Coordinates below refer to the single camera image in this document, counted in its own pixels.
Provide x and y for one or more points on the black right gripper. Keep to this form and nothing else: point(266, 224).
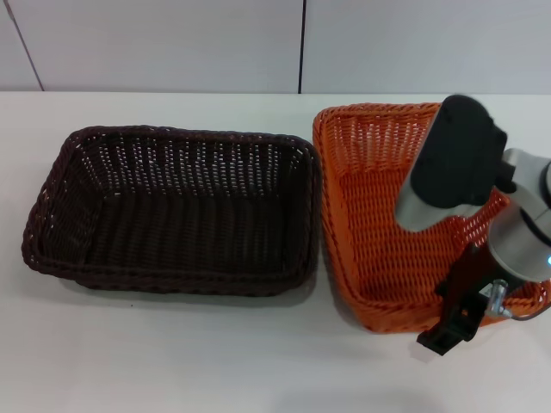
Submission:
point(467, 284)

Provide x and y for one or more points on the orange wicker basket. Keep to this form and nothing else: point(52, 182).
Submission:
point(370, 241)

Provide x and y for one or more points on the dark brown wicker basket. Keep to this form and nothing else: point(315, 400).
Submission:
point(172, 215)

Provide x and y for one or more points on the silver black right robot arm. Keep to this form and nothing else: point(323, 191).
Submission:
point(452, 150)

